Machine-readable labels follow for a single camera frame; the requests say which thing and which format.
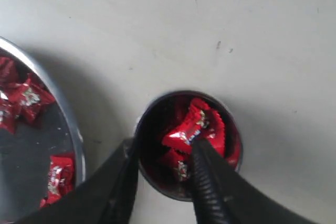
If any red candy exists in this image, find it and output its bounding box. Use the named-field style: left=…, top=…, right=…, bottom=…
left=157, top=148, right=190, bottom=182
left=1, top=98, right=19, bottom=134
left=162, top=98, right=225, bottom=156
left=40, top=155, right=75, bottom=208
left=5, top=75, right=55, bottom=123

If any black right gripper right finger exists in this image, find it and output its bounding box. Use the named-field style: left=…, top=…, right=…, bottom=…
left=191, top=140, right=311, bottom=223

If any steel cup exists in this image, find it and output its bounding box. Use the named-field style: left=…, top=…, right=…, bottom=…
left=134, top=90, right=243, bottom=201

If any red candy in cup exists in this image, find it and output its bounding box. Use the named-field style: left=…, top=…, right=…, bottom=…
left=157, top=148, right=190, bottom=182

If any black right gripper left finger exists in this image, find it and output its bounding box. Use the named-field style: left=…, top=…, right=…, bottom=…
left=18, top=138, right=139, bottom=223

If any round steel plate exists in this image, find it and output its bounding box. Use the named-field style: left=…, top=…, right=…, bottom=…
left=1, top=38, right=86, bottom=222

